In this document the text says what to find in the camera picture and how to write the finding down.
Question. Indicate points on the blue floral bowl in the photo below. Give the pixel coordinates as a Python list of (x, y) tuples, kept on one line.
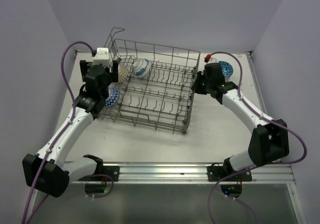
[(141, 67)]

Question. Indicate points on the aluminium mounting rail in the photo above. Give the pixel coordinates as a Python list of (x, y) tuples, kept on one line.
[(144, 173)]

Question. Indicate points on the blue zigzag pattern bowl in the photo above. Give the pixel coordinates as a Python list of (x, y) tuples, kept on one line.
[(113, 97)]

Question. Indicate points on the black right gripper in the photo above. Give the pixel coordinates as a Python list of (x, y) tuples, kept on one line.
[(195, 87)]

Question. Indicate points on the brown patterned bowl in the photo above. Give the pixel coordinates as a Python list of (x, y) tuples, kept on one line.
[(123, 73)]

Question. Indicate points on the red diamond pattern bowl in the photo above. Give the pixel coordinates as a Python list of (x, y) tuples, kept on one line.
[(227, 70)]

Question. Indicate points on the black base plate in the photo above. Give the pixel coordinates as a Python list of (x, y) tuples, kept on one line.
[(108, 173), (218, 172)]

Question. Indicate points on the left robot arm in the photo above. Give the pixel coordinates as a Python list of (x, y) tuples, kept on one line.
[(84, 111)]

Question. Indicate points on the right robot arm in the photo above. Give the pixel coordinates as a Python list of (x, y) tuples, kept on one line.
[(269, 138)]

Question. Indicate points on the grey wire dish rack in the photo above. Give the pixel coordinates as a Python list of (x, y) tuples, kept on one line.
[(161, 100)]

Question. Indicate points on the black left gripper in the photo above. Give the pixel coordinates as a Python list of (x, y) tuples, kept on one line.
[(112, 77)]

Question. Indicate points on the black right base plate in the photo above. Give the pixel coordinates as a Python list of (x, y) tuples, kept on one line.
[(218, 172)]

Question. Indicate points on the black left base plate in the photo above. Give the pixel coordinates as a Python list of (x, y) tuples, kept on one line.
[(108, 173)]

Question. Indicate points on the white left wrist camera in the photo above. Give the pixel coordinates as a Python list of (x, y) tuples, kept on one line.
[(101, 57)]

